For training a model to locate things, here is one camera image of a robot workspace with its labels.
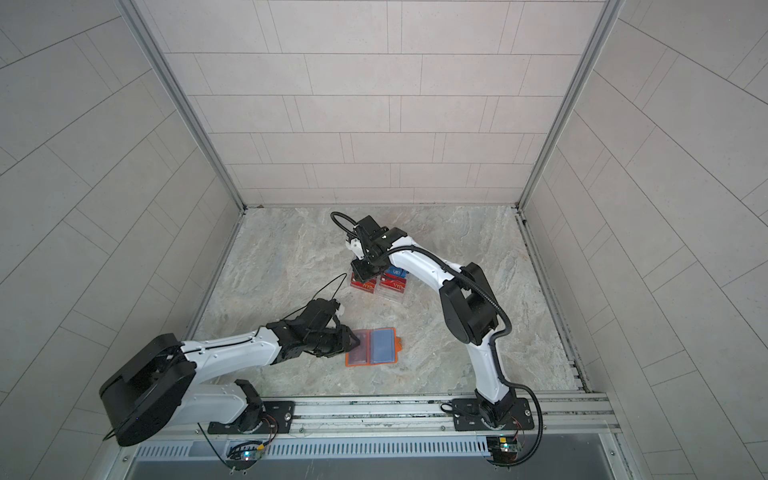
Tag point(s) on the circuit board with wires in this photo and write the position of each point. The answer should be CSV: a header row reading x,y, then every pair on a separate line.
x,y
243,456
503,450

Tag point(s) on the clear acrylic card display stand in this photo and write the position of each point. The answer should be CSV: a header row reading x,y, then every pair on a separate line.
x,y
383,293

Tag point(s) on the aluminium mounting rail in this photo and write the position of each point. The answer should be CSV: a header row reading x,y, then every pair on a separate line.
x,y
559,412

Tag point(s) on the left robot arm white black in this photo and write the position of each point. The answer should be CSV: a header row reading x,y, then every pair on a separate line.
x,y
169,381

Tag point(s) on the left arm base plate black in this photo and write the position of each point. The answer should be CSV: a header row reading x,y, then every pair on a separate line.
x,y
273,417

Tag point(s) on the right circuit board with wires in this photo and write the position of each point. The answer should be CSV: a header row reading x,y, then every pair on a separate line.
x,y
503,450

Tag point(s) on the orange card holder wallet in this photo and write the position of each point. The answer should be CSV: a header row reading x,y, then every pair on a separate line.
x,y
385,346

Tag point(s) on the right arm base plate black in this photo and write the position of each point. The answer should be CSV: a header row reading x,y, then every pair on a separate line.
x,y
478,414

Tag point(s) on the red vip card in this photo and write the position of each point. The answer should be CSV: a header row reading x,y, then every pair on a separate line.
x,y
393,284
360,355
367,286

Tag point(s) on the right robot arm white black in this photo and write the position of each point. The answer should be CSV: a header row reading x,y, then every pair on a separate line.
x,y
470,310

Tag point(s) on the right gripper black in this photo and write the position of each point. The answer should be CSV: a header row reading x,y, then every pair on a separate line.
x,y
361,272

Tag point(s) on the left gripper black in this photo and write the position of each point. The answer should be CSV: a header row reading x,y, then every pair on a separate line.
x,y
344,342

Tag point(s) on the left circuit board with wires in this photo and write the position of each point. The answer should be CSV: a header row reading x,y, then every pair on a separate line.
x,y
243,456

